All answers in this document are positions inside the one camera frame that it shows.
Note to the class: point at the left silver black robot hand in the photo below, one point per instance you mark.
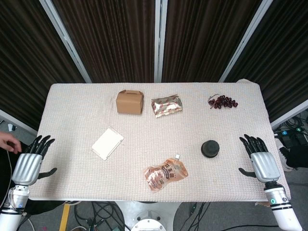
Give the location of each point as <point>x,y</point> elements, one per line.
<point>26,168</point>

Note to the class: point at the brown cardboard carry box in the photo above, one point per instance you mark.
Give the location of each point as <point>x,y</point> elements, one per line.
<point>128,103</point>

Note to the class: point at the white plastic rectangular tray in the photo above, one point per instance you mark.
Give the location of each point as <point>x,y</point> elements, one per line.
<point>107,143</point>

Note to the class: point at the dark brown partition panel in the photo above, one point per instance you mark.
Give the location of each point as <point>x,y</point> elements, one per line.
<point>204,41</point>
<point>108,41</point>
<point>288,60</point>
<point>24,60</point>

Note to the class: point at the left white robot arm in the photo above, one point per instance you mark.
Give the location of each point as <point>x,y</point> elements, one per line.
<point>7,219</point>

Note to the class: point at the white partition bottom rail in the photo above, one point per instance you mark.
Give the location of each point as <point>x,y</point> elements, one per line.
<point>288,116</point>
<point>19,121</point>

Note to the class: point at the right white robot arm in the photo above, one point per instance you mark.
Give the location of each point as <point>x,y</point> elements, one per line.
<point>284,214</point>

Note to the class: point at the black power strip with lights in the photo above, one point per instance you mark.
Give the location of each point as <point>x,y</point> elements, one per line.
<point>288,136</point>

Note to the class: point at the dark red grape bunch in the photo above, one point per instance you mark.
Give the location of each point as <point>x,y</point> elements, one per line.
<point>225,102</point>

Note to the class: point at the person's bare hand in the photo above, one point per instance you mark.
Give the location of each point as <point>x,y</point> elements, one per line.
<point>7,142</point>

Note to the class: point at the white black sneaker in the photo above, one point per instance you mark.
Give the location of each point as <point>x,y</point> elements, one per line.
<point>284,156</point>

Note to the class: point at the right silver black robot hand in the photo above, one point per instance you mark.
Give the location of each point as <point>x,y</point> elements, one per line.
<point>264,167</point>

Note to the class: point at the white partition post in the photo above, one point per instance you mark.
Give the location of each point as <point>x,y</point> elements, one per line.
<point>245,41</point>
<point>160,41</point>
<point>69,45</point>

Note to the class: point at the yellow floor tape strip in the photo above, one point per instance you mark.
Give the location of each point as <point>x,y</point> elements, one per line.
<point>64,217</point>

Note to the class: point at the gold foil snack packet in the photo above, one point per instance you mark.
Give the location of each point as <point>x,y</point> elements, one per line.
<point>166,106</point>

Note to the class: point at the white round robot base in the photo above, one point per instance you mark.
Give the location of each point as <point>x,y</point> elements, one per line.
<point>149,216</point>

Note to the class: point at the orange peanut butter pouch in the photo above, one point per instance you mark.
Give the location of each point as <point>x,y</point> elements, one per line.
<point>163,174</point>

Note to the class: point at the beige waffle weave tablecloth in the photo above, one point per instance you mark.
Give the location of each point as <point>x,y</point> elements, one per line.
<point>154,134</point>

